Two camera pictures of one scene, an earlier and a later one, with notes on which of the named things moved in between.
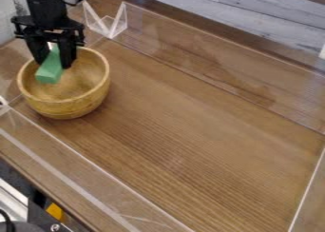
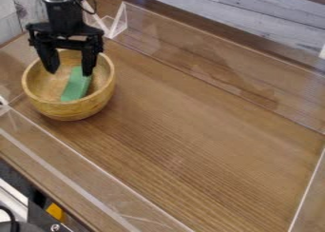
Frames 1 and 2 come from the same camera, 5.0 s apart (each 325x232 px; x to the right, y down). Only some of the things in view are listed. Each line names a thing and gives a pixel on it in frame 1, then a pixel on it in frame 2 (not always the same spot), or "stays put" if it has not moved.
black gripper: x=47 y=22 to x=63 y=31
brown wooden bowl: x=80 y=92 stays put
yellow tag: x=55 y=211 stays put
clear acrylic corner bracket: x=110 y=26 stays put
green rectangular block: x=51 y=69 to x=77 y=85
